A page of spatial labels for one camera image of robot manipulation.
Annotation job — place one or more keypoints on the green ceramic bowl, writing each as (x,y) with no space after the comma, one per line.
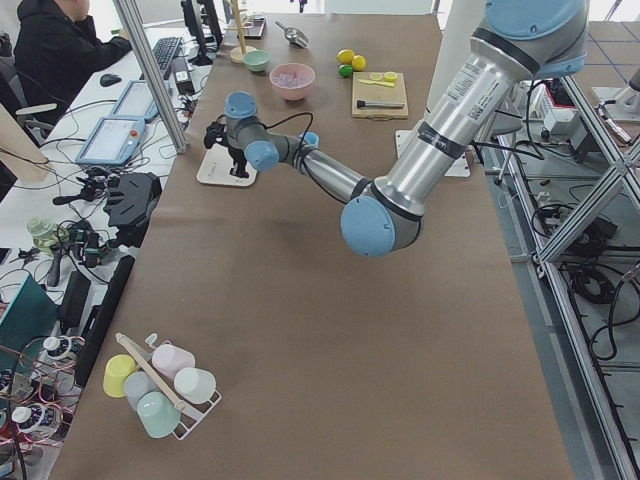
(257,61)

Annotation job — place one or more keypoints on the yellow lemon near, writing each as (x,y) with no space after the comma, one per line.
(358,63)

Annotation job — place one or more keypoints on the wooden cutting board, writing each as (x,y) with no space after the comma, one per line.
(379,93)

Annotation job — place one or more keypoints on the person in black hoodie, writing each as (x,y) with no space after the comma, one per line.
(57,51)

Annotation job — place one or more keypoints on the grey blue plastic cup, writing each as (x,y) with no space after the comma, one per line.
(136,386)

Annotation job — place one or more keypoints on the pink plastic cup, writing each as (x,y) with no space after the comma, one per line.
(169,359)

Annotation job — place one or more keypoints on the yellow plastic knife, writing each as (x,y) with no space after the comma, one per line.
(376,82)

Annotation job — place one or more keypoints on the pink bowl of ice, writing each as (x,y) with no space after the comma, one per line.
(292,81)

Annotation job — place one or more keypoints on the white wire cup rack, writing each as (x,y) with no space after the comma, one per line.
(192,415)

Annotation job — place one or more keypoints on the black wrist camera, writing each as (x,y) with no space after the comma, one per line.
(215,135)

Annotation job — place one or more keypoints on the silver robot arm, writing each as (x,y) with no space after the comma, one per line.
(514,42)

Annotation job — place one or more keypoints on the cream rabbit tray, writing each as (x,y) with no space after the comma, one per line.
(215,170)

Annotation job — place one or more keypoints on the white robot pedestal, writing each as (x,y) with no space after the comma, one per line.
(463,19)

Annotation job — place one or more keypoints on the yellow lemon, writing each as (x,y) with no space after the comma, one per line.
(345,56)
(358,63)

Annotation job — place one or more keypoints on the green lime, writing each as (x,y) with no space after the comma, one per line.
(345,70)

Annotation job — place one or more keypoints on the yellow plastic cup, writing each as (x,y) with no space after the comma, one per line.
(117,370)

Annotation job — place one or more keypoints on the green plastic cup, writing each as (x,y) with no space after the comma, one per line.
(158,415)

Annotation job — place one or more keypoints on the teach pendant upper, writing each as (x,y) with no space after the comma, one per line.
(113,141)

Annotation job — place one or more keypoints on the yellow lemon far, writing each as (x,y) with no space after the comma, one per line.
(345,56)

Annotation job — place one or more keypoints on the aluminium frame post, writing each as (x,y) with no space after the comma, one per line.
(132,22)

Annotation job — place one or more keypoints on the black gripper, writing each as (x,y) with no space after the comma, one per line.
(236,151)

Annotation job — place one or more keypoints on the metal muddler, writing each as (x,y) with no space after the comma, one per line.
(362,104)

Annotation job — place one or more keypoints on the small blue cup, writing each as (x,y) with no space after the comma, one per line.
(311,139)

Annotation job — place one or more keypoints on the black keyboard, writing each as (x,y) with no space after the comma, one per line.
(165,50)

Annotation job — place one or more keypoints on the metal ice scoop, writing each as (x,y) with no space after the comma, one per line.
(294,35)

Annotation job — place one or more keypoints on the white mint plastic cup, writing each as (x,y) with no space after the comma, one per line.
(196,385)

